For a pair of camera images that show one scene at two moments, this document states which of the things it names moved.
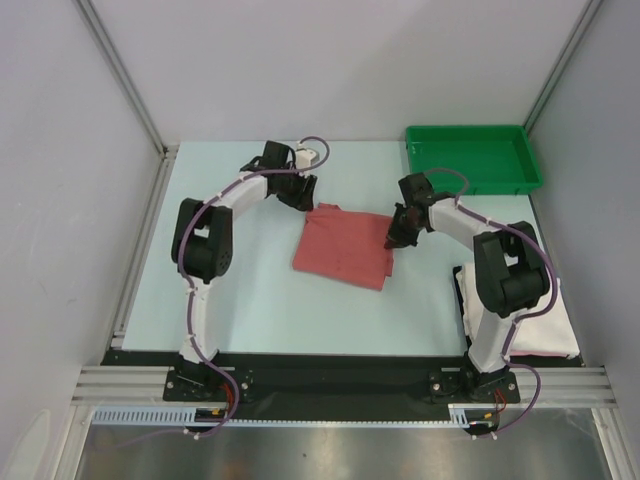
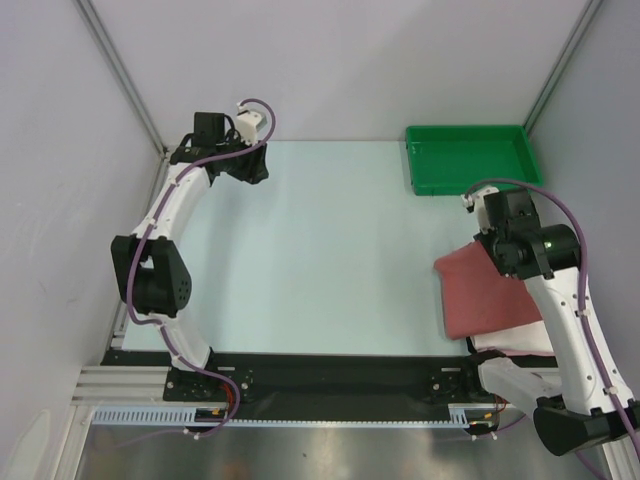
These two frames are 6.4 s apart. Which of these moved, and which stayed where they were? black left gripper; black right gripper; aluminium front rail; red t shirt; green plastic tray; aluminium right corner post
Moved: red t shirt; black right gripper; black left gripper
Stayed: aluminium right corner post; aluminium front rail; green plastic tray
